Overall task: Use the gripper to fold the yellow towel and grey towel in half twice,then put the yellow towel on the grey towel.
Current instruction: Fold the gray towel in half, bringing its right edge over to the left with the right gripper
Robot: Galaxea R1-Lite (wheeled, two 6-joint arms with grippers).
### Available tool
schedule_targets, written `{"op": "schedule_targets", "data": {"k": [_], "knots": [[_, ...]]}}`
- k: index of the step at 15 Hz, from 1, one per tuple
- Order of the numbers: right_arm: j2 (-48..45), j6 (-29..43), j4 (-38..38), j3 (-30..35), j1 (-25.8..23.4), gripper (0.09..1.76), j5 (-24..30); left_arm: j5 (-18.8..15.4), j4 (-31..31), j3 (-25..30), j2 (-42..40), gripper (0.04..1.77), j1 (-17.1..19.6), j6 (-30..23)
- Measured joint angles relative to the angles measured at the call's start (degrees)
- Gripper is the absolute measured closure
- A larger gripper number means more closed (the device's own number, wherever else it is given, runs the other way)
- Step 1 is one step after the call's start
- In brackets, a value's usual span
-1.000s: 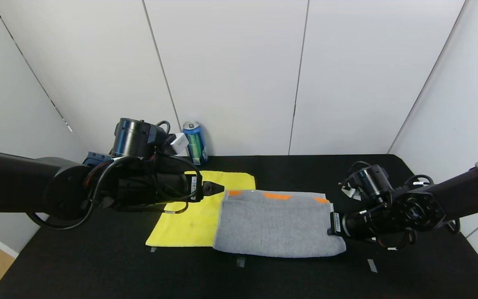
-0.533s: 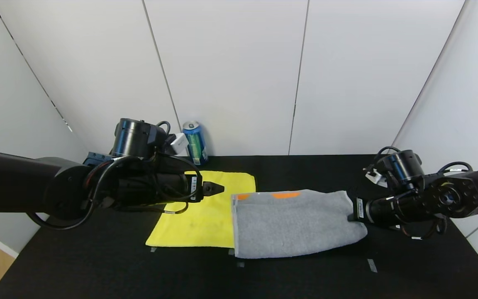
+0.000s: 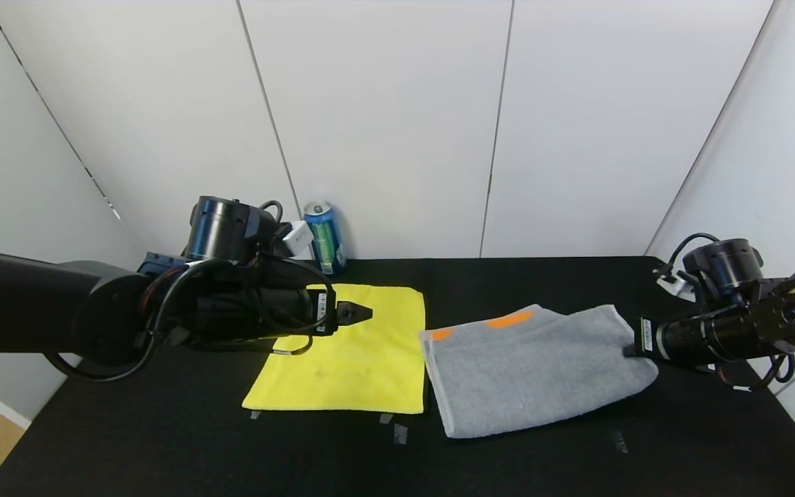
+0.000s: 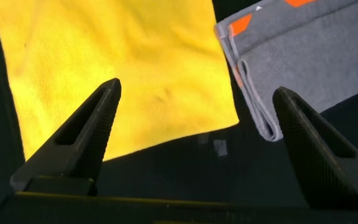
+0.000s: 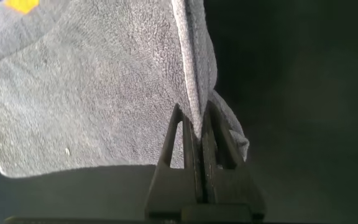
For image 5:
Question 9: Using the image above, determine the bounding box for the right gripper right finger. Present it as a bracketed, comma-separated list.
[202, 101, 265, 218]

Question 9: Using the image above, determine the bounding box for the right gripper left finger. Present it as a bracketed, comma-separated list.
[144, 104, 203, 218]

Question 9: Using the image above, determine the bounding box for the grey towel with orange marks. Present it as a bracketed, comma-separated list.
[0, 0, 250, 179]

